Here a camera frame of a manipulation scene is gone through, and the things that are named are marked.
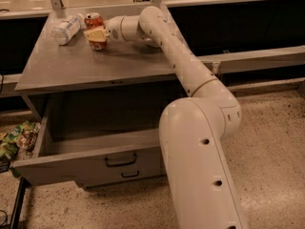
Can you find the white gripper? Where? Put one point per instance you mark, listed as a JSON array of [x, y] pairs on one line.
[[113, 30]]

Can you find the red coke can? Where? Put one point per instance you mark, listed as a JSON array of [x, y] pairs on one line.
[[92, 20]]

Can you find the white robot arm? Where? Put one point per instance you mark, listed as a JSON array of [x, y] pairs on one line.
[[191, 128]]

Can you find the open grey top drawer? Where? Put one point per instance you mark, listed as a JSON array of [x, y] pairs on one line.
[[79, 130]]

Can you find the clear plastic water bottle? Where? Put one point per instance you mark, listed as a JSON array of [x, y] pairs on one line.
[[63, 33]]

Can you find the grey cabinet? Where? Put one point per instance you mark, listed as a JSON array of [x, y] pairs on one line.
[[121, 67]]

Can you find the brown snack bag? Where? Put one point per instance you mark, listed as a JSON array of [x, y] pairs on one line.
[[33, 135]]

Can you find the green chip bag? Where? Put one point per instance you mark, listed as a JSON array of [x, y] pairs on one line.
[[12, 142]]

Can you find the black top drawer handle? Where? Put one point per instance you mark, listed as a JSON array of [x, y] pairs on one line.
[[121, 162]]

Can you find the black drawer handle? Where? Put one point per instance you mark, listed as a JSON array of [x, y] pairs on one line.
[[121, 162], [129, 175]]

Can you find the black lower drawer handle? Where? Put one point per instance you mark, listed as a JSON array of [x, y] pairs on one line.
[[129, 175]]

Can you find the grey metal rail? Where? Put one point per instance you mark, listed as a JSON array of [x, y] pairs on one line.
[[237, 62]]

